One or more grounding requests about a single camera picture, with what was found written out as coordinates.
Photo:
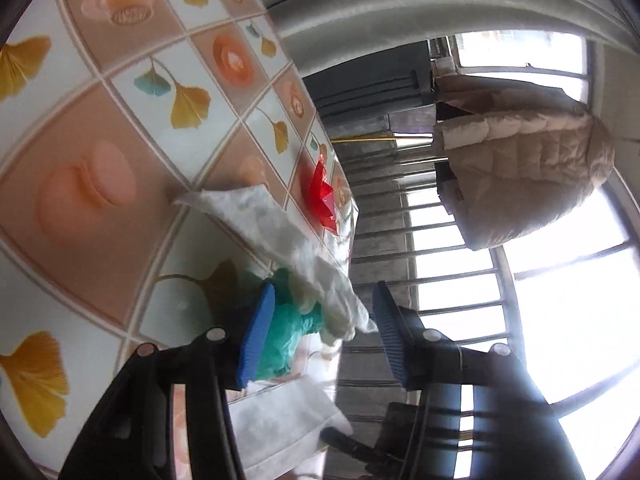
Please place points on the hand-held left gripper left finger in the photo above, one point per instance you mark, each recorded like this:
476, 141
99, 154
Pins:
257, 330

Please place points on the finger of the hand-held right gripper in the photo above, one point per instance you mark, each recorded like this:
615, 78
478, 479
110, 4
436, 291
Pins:
350, 442

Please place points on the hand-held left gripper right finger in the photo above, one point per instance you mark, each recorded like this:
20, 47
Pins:
392, 335

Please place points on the green plastic wrapper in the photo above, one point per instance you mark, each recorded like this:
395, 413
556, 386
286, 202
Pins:
290, 330

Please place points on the white tissue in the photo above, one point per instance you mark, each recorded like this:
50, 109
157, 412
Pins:
260, 220

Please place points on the white paper napkin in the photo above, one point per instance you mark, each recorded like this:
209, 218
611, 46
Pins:
280, 420

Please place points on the metal balcony railing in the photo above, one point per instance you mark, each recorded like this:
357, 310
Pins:
505, 300

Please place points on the red plastic wrapper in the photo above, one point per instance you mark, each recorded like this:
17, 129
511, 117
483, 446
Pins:
321, 195

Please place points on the black garment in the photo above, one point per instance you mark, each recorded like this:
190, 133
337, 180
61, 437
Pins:
447, 190

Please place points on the beige puffer jacket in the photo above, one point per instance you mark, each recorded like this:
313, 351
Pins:
525, 160

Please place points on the dark ribbed panel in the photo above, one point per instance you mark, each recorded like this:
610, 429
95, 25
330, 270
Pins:
360, 85

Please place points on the leaf printed tablecloth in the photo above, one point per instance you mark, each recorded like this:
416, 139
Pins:
100, 110

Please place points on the grey pipe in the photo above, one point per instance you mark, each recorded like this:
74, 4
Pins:
400, 5

